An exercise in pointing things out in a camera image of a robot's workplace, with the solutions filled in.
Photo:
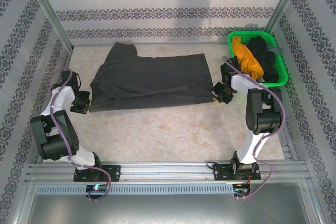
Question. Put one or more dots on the dark grey t-shirt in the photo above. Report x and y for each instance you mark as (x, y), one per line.
(157, 82)

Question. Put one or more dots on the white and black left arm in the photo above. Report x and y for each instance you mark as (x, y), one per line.
(60, 100)

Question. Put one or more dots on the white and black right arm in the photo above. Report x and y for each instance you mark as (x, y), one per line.
(248, 150)

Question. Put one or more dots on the orange t-shirt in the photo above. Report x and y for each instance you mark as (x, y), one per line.
(246, 58)

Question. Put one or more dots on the black t-shirt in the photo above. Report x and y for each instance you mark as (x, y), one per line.
(265, 58)

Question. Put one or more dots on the green plastic basket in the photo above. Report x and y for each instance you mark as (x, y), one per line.
(282, 66)

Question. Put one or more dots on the grey tape piece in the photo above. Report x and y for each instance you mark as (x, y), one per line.
(277, 50)

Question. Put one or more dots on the left controller board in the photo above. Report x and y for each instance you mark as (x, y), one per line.
(96, 188)

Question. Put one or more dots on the controller board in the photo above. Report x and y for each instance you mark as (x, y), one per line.
(96, 188)
(240, 188)

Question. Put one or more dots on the right controller board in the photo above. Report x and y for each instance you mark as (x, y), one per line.
(240, 188)

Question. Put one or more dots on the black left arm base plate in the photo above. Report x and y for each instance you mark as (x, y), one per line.
(114, 172)

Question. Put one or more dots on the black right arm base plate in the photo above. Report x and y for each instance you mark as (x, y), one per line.
(221, 172)

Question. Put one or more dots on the aluminium side rail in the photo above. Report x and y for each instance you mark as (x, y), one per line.
(288, 145)

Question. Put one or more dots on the aluminium frame post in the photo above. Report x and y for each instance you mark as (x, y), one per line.
(44, 6)
(286, 1)

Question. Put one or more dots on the aluminium mounting rail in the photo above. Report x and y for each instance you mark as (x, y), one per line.
(168, 170)

